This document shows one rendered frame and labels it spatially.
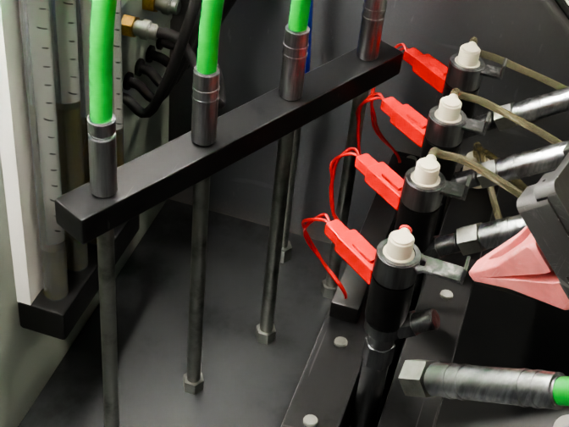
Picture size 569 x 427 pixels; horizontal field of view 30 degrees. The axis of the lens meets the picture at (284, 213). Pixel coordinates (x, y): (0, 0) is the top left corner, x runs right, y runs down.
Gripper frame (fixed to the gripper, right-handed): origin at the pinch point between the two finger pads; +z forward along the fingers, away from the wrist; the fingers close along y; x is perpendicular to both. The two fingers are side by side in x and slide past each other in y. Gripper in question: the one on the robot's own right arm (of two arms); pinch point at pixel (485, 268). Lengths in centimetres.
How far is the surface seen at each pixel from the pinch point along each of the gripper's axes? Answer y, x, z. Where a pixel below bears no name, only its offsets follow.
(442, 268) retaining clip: 1.1, 0.6, 2.4
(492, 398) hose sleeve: -1.5, 11.8, -5.5
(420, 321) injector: -1.8, 1.3, 5.8
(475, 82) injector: 5.8, -21.2, 8.2
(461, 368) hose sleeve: -0.1, 10.6, -3.8
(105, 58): 22.7, 6.7, 10.9
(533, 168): -0.3, -15.0, 3.4
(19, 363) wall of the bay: 6.4, 8.4, 39.1
